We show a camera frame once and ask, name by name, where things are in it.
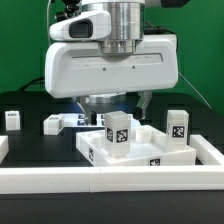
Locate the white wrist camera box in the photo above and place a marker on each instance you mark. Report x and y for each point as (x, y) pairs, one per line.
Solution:
(90, 25)

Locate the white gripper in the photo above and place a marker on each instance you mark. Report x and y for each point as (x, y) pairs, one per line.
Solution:
(74, 69)

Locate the white fence rail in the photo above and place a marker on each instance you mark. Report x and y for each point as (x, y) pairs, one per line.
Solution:
(206, 153)
(4, 148)
(110, 179)

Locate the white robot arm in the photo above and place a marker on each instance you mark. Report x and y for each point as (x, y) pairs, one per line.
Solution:
(103, 47)

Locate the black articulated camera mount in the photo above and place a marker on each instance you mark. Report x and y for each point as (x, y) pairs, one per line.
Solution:
(72, 8)

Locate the white right fence rail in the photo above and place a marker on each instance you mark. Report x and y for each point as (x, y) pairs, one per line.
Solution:
(206, 153)

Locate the white front fence rail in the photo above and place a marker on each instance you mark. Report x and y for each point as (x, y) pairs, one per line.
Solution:
(110, 179)

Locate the white left fence rail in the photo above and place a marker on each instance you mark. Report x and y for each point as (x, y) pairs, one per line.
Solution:
(4, 148)

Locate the white fiducial marker base sheet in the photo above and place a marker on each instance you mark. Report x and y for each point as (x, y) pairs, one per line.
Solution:
(78, 120)

